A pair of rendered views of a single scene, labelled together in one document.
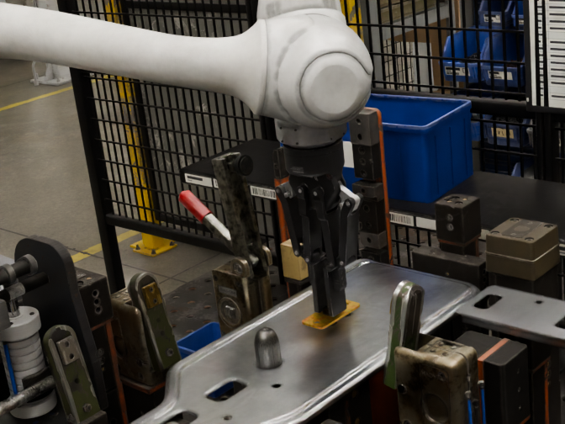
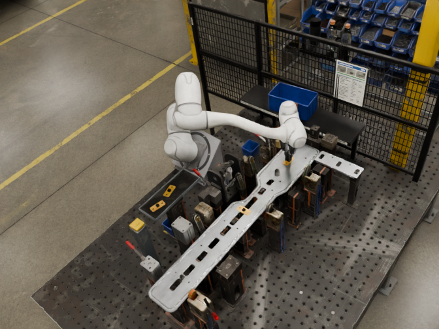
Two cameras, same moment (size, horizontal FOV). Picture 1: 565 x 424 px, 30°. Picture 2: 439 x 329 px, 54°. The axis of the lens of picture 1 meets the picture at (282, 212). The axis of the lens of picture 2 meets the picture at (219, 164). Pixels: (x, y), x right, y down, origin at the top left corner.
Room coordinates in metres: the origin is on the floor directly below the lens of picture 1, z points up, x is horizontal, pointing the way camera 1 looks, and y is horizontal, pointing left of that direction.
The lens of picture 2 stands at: (-0.61, 0.31, 2.96)
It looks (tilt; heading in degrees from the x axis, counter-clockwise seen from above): 45 degrees down; 2
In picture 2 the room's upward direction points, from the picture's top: 10 degrees counter-clockwise
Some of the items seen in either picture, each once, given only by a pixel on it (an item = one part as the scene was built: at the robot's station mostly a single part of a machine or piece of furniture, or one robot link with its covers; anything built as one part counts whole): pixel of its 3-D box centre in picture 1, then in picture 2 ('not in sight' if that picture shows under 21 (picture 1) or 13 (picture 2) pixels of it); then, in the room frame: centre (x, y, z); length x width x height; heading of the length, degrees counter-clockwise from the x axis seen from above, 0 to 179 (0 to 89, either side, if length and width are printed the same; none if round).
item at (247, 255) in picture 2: not in sight; (238, 235); (0.88, 0.33, 0.84); 0.17 x 0.06 x 0.29; 46
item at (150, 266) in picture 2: not in sight; (157, 280); (0.63, 0.81, 0.88); 0.11 x 0.10 x 0.36; 46
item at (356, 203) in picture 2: not in sight; (353, 188); (1.12, -0.43, 0.84); 0.11 x 0.06 x 0.29; 46
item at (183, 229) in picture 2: not in sight; (187, 245); (0.82, 0.62, 0.90); 0.13 x 0.10 x 0.41; 46
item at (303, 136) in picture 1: (309, 118); not in sight; (1.27, -0.05, 1.28); 0.09 x 0.09 x 0.06
